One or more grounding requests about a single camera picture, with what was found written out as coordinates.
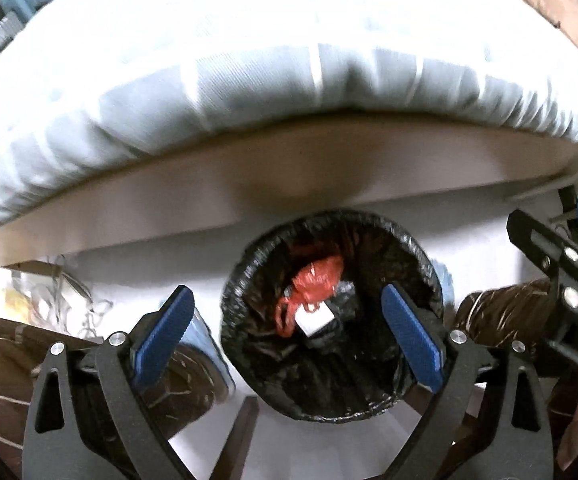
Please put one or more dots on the wooden headboard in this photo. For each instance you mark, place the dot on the wooden headboard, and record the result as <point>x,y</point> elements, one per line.
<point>544,0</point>

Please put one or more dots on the grid-patterned blue bed sheet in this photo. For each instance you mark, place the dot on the grid-patterned blue bed sheet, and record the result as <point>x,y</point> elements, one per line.
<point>269,35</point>

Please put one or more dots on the trash bin with black liner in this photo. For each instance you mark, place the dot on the trash bin with black liner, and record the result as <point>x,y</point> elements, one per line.
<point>369,380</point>

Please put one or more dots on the dark wooden bar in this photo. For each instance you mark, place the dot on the dark wooden bar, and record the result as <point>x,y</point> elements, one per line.
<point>236,440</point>

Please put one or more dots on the small white box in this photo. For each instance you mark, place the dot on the small white box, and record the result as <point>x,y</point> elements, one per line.
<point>314,323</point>

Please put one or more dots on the light blue slipper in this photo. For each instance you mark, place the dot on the light blue slipper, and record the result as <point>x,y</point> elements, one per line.
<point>444,285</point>
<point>214,355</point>

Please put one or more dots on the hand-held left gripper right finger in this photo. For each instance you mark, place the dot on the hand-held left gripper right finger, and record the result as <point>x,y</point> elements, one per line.
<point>413,340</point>

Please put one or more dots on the person's right leg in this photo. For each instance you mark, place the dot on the person's right leg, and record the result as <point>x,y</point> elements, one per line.
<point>509,310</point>

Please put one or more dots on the red plastic bag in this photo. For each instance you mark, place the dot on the red plastic bag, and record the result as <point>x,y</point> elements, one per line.
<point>316,277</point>

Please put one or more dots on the wooden bed frame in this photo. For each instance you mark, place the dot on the wooden bed frame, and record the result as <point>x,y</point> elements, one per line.
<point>269,170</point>

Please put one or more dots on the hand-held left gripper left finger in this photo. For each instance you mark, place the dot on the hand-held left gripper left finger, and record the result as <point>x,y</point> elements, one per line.
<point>165,340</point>

